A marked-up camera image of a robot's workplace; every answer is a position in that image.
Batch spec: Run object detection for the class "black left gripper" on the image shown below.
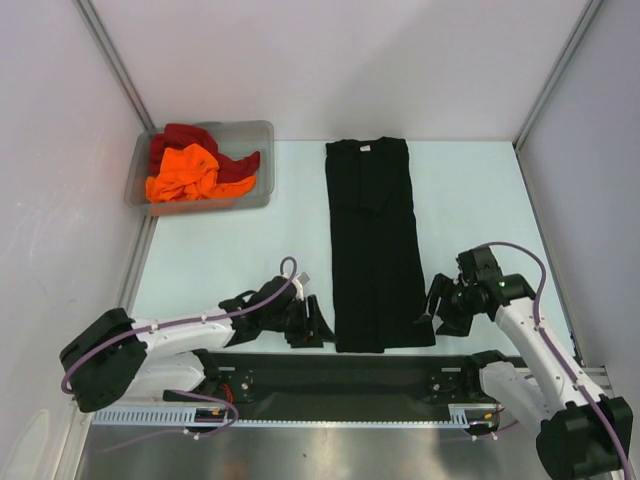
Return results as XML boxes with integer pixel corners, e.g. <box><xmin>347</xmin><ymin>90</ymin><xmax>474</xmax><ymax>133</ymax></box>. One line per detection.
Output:
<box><xmin>261</xmin><ymin>294</ymin><xmax>336</xmax><ymax>348</ymax></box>

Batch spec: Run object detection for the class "black t-shirt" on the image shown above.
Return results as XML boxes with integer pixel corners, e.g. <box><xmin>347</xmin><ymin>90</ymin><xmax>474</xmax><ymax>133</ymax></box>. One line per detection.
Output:
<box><xmin>325</xmin><ymin>137</ymin><xmax>435</xmax><ymax>353</ymax></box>

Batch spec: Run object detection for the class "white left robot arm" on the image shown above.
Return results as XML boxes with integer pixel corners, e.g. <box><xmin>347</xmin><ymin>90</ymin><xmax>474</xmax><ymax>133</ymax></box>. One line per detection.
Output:
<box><xmin>60</xmin><ymin>290</ymin><xmax>336</xmax><ymax>412</ymax></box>

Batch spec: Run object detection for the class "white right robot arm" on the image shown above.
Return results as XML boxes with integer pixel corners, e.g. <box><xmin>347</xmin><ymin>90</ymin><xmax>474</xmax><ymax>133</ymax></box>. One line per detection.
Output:
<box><xmin>421</xmin><ymin>274</ymin><xmax>634</xmax><ymax>479</ymax></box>

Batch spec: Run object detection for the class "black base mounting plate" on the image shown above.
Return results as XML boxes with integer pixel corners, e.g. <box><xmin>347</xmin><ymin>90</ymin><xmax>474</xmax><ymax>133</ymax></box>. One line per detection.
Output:
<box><xmin>164</xmin><ymin>353</ymin><xmax>497</xmax><ymax>423</ymax></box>

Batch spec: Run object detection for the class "dark red t-shirt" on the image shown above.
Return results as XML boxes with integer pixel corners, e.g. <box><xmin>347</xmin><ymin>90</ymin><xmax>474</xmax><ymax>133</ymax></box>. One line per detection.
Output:
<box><xmin>148</xmin><ymin>123</ymin><xmax>261</xmax><ymax>184</ymax></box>

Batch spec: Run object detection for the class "orange t-shirt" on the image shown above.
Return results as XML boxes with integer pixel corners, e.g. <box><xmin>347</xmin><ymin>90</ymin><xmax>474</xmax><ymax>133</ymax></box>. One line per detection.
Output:
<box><xmin>145</xmin><ymin>145</ymin><xmax>257</xmax><ymax>203</ymax></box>

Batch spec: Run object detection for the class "clear plastic bin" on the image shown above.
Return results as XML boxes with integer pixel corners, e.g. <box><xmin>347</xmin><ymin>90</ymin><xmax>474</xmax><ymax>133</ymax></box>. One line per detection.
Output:
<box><xmin>125</xmin><ymin>120</ymin><xmax>275</xmax><ymax>216</ymax></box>

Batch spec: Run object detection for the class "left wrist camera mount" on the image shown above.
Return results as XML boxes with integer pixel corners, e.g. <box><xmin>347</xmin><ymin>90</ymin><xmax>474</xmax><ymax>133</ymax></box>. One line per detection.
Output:
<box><xmin>218</xmin><ymin>275</ymin><xmax>298</xmax><ymax>321</ymax></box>

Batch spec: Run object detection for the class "white slotted cable duct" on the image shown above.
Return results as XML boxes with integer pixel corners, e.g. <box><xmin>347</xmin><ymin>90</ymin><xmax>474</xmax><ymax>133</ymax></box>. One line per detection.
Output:
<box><xmin>92</xmin><ymin>405</ymin><xmax>499</xmax><ymax>429</ymax></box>

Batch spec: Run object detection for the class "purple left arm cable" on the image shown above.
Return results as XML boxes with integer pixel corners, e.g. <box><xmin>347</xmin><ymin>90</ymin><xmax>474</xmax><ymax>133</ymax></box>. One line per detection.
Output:
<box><xmin>59</xmin><ymin>256</ymin><xmax>301</xmax><ymax>454</ymax></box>

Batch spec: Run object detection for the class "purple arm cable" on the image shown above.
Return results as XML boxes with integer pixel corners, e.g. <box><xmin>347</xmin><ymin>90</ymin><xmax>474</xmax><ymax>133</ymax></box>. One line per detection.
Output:
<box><xmin>462</xmin><ymin>241</ymin><xmax>634</xmax><ymax>480</ymax></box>
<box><xmin>59</xmin><ymin>256</ymin><xmax>301</xmax><ymax>454</ymax></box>

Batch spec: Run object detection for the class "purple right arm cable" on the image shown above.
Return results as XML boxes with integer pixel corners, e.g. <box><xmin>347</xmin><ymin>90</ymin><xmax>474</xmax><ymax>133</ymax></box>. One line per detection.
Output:
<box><xmin>462</xmin><ymin>241</ymin><xmax>634</xmax><ymax>480</ymax></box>

